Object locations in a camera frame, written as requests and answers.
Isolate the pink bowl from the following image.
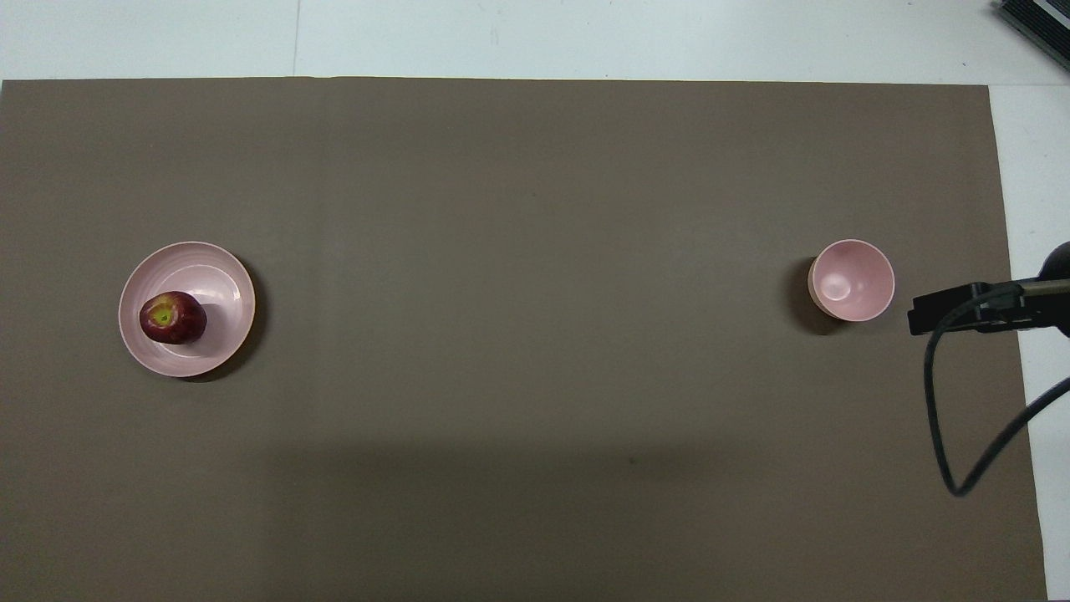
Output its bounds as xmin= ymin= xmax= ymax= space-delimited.
xmin=807 ymin=238 xmax=896 ymax=323

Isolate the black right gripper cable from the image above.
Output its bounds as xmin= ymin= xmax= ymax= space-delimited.
xmin=923 ymin=279 xmax=1070 ymax=497

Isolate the black slatted device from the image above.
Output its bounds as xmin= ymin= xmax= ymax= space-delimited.
xmin=991 ymin=0 xmax=1070 ymax=49

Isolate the red apple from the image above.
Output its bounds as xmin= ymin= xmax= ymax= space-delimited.
xmin=139 ymin=290 xmax=208 ymax=346

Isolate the brown table mat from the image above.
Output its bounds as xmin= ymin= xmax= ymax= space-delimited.
xmin=0 ymin=78 xmax=1047 ymax=602

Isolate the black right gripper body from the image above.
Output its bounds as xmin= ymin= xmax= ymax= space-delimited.
xmin=908 ymin=282 xmax=1029 ymax=337

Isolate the pink plate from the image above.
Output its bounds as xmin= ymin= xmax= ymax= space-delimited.
xmin=118 ymin=241 xmax=257 ymax=379

